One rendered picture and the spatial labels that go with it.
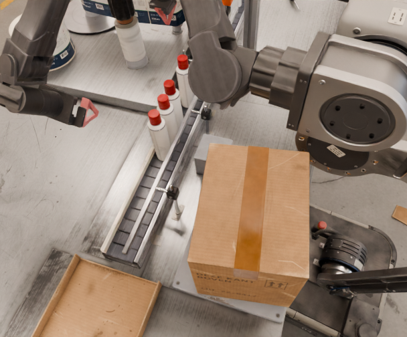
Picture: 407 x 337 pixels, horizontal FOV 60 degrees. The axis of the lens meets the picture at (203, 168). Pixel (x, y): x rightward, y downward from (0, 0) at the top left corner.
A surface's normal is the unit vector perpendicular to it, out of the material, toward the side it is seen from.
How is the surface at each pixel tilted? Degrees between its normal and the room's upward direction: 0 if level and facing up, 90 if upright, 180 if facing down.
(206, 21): 39
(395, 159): 90
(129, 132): 0
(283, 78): 50
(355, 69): 0
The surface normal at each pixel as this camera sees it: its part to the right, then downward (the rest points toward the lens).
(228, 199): -0.06, -0.54
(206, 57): -0.39, 0.25
